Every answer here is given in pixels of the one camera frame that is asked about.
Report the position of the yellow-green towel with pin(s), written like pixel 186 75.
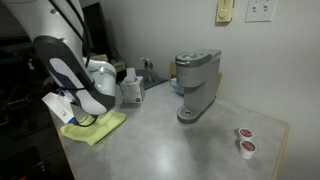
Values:
pixel 96 130

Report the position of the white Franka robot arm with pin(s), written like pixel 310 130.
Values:
pixel 66 66

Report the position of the black equipment rack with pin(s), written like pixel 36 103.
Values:
pixel 16 83

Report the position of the grey pod coffee machine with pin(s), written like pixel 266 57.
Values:
pixel 196 80

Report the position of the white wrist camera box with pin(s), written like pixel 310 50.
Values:
pixel 60 108

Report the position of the beige wall thermostat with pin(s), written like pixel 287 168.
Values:
pixel 224 11

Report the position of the white light switch plate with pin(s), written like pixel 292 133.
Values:
pixel 260 10

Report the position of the dark blue cloth mat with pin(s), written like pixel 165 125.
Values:
pixel 155 81

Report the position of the grey tissue box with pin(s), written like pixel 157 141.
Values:
pixel 133 95

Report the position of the white tissue sticking from box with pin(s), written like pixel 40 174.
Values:
pixel 131 75

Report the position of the white coffee pod red lid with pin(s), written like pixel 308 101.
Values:
pixel 246 133
pixel 247 149

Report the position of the blue face mask box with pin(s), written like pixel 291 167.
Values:
pixel 175 87

